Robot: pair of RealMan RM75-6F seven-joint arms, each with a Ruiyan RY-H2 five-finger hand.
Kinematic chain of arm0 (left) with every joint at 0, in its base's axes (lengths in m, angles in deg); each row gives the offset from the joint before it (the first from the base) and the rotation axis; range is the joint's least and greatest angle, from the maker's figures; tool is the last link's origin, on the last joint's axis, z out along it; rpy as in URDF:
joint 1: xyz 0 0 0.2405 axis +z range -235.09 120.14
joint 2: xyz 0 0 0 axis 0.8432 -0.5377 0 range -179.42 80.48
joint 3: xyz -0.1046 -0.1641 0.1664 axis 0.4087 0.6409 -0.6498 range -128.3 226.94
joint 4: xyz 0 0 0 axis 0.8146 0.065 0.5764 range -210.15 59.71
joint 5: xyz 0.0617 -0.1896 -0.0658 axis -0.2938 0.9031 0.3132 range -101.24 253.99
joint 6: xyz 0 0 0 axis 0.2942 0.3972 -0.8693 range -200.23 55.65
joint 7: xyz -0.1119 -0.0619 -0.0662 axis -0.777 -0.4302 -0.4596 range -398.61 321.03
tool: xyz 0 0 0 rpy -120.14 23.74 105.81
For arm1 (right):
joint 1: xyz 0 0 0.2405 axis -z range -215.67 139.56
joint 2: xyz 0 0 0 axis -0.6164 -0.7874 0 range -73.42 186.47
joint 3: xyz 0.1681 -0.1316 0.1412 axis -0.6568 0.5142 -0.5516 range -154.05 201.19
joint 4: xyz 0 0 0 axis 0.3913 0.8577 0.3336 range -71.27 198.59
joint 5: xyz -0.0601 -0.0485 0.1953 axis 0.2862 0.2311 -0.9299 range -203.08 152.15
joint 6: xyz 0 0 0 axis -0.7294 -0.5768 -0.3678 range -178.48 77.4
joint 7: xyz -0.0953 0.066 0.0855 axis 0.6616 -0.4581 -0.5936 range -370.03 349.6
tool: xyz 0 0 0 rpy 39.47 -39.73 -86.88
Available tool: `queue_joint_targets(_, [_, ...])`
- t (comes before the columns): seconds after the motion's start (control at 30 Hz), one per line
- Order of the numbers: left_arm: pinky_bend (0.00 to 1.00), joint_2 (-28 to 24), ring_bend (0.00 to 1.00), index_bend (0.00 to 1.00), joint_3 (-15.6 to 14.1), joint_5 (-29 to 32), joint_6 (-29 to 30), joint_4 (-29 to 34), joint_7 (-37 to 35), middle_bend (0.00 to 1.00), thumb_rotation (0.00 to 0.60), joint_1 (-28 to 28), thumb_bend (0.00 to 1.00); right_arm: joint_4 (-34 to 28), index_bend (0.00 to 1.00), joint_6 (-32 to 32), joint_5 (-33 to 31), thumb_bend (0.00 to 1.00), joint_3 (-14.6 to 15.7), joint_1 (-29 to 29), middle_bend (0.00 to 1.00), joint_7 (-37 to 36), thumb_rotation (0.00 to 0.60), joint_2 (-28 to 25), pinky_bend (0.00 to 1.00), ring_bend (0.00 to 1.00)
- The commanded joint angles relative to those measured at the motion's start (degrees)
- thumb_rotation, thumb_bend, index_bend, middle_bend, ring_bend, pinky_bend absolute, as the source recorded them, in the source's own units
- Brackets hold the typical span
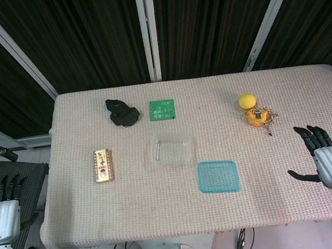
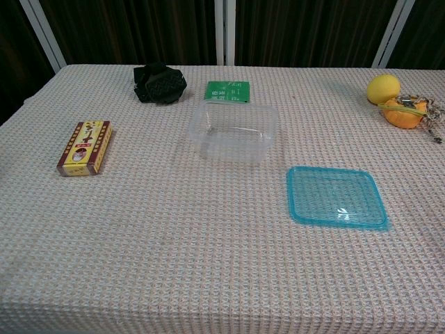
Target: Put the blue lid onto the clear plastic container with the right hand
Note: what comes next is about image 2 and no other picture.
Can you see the clear plastic food container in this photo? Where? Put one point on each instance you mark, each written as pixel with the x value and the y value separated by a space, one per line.
pixel 230 141

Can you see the blue transparent lid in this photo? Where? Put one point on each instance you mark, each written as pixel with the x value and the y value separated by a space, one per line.
pixel 333 195

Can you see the yellow and red cardboard box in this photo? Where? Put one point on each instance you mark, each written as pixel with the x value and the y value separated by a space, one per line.
pixel 85 148

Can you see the green printed packet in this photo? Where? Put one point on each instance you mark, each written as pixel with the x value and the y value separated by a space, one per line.
pixel 227 91

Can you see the beige waffle weave tablecloth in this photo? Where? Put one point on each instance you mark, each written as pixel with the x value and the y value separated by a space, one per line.
pixel 194 250

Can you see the dark brown curtain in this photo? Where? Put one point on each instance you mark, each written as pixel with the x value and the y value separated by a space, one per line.
pixel 139 31

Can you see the yellow lemon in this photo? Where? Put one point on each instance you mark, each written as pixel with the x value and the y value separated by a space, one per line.
pixel 382 87

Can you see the white upright frame post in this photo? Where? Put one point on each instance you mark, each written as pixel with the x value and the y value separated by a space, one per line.
pixel 225 31

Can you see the white slanted frame post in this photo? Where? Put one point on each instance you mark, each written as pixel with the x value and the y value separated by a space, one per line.
pixel 42 33
pixel 393 33

